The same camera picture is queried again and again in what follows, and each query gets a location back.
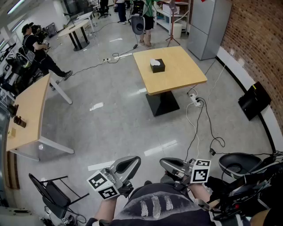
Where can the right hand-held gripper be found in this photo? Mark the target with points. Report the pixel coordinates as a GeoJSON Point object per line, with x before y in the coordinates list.
{"type": "Point", "coordinates": [200, 174]}

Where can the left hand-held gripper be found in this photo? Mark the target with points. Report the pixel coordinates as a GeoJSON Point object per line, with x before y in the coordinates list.
{"type": "Point", "coordinates": [104, 184]}

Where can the white tissue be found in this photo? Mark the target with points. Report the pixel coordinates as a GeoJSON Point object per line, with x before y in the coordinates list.
{"type": "Point", "coordinates": [154, 62]}

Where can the person's left forearm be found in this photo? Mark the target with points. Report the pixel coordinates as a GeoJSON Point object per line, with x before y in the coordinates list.
{"type": "Point", "coordinates": [106, 209]}

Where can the person's right forearm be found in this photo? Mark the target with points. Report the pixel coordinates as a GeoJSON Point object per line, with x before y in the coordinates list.
{"type": "Point", "coordinates": [200, 192]}

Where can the black tissue box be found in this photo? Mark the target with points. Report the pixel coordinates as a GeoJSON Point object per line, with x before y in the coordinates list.
{"type": "Point", "coordinates": [158, 68]}

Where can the black power adapter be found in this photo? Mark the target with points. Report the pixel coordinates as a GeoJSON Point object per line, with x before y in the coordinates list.
{"type": "Point", "coordinates": [213, 151]}

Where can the person's torso in dark shirt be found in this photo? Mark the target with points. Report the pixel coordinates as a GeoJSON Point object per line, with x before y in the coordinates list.
{"type": "Point", "coordinates": [159, 218]}

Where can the black white-rimmed shell pack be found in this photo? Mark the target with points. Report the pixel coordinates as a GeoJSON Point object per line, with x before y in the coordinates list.
{"type": "Point", "coordinates": [243, 161]}
{"type": "Point", "coordinates": [137, 25]}

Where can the white power strip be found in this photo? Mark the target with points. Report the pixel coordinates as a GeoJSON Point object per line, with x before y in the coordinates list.
{"type": "Point", "coordinates": [194, 99]}
{"type": "Point", "coordinates": [106, 59]}

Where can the black folding chair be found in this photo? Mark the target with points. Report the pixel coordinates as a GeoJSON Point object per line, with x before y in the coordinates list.
{"type": "Point", "coordinates": [55, 198]}

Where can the black flat case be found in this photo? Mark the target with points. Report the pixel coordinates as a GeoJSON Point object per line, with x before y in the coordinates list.
{"type": "Point", "coordinates": [254, 101]}

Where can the wooden desk with white legs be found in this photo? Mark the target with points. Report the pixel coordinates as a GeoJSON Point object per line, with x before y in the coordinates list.
{"type": "Point", "coordinates": [28, 114]}

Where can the brown wooden object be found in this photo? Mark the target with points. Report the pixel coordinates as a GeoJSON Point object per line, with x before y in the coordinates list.
{"type": "Point", "coordinates": [20, 122]}

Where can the small yellow box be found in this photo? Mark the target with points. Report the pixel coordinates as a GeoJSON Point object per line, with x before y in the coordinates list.
{"type": "Point", "coordinates": [12, 133]}

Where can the white equipment case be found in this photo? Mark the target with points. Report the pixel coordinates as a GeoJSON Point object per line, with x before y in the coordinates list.
{"type": "Point", "coordinates": [17, 218]}

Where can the dark small object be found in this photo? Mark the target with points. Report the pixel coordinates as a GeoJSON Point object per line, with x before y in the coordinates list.
{"type": "Point", "coordinates": [13, 110]}

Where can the white bucket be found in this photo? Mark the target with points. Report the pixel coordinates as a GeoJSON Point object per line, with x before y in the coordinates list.
{"type": "Point", "coordinates": [178, 31]}

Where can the grey refrigerator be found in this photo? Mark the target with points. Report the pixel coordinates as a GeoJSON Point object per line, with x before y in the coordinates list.
{"type": "Point", "coordinates": [205, 33]}

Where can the wooden tripod coat stand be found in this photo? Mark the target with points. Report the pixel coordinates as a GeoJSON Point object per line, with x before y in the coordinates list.
{"type": "Point", "coordinates": [172, 22]}

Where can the black green backpack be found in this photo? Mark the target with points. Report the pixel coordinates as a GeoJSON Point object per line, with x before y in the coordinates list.
{"type": "Point", "coordinates": [26, 58]}

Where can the white shelving rack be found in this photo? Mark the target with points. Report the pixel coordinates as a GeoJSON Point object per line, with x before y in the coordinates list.
{"type": "Point", "coordinates": [163, 15]}

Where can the cluster of black office chairs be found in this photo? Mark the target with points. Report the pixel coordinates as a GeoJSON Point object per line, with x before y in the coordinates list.
{"type": "Point", "coordinates": [13, 64]}

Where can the white rectangular desk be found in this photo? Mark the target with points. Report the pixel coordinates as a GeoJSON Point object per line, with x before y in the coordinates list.
{"type": "Point", "coordinates": [85, 16]}

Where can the black crate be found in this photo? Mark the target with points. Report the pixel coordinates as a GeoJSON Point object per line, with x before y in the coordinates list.
{"type": "Point", "coordinates": [51, 29]}

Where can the square wooden pedestal table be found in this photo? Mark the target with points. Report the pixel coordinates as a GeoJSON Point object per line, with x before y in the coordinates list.
{"type": "Point", "coordinates": [177, 72]}

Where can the round white pedestal table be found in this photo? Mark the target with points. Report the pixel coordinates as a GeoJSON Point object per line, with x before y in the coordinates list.
{"type": "Point", "coordinates": [73, 27]}

